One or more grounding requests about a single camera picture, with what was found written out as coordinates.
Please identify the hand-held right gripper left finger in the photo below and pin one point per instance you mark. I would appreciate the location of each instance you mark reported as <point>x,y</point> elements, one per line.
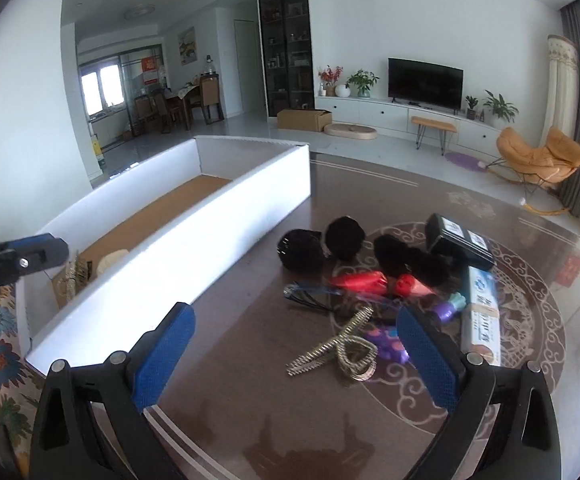
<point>167,355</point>

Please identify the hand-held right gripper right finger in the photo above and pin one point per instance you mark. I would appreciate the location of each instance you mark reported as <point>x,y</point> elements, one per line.
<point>427,360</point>

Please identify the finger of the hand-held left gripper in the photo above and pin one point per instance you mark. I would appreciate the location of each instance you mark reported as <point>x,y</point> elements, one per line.
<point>39,256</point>

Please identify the metal heart hair claw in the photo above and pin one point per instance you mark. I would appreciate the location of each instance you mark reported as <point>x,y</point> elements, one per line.
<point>345,347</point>

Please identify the long white cardboard box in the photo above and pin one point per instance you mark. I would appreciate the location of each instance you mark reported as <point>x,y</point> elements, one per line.
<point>169,260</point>

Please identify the brown patterned desktop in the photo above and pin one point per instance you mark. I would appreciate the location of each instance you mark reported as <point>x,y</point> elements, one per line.
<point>250,385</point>

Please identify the gold hair comb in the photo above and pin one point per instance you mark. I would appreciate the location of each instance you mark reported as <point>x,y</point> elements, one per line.
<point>74,276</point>

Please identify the purple plastic toy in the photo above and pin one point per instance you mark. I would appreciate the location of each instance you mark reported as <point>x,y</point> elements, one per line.
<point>389,344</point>

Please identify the purple toy with green top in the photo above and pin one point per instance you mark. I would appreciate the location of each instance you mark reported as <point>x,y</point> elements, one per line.
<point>447,308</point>

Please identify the white blue toothpaste box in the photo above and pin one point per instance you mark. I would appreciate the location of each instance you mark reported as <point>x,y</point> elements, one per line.
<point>480,315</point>

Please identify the cream round object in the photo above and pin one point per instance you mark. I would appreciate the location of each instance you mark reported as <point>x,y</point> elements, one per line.
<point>112,261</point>

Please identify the floral patterned cushion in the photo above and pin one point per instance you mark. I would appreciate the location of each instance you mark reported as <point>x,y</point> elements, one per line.
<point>7,355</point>

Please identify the light red snack packet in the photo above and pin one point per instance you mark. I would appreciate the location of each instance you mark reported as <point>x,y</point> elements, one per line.
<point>360,283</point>

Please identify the yellow green box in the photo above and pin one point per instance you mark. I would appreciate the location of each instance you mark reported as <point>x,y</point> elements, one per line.
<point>98,150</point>

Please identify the black rectangular box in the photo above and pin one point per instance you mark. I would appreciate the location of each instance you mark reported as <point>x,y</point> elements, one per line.
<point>462,242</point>

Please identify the black blue hair clip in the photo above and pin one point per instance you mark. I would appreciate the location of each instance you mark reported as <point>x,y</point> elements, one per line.
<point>306,296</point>

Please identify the purple floor mat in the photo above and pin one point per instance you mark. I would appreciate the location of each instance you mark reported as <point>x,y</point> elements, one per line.
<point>462,161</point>

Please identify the dining table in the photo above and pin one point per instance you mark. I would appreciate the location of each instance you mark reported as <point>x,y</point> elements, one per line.
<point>184,96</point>

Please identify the red window poster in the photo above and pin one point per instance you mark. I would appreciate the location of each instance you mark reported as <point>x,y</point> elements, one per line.
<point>152,70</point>

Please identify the orange rocking chair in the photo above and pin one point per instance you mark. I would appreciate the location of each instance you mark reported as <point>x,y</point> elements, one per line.
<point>540,157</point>

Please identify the wooden bench with metal legs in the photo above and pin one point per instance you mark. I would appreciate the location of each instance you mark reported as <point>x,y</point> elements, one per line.
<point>432,125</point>

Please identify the beige pet scratcher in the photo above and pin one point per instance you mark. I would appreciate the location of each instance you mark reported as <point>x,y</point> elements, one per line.
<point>351,131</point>

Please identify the white television cabinet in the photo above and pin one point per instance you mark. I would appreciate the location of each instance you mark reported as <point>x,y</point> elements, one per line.
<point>370,112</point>

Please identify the small potted plant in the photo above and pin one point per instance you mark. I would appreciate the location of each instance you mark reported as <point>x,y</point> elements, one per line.
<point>471,106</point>

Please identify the large leafy potted plant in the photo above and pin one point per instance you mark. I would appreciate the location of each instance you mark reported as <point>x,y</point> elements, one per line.
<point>501,107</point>

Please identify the round ceiling lamp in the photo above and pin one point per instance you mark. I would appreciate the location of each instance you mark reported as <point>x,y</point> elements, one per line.
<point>139,10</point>

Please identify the brown cardboard box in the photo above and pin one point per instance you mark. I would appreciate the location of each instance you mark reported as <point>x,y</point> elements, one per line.
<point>302,119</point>

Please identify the black flat television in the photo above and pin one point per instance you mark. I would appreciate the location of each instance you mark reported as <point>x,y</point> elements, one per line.
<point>425,82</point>

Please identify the white door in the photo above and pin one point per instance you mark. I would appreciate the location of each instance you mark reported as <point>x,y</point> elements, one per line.
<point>245,65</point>

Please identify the white round vase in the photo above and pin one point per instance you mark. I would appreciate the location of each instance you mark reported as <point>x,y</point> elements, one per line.
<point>342,91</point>

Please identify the green potted plant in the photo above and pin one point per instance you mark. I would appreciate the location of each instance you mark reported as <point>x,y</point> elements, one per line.
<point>363,82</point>

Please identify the red flower arrangement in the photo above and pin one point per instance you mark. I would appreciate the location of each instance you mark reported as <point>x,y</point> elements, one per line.
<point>331,77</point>

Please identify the white patterned curtain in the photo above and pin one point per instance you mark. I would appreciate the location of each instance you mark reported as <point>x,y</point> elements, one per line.
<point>562,85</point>

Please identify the dark glass display cabinet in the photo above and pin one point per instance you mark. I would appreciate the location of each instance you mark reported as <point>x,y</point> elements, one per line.
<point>286,40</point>

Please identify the framed wall painting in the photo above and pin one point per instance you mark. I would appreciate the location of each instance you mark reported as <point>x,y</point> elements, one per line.
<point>186,45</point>

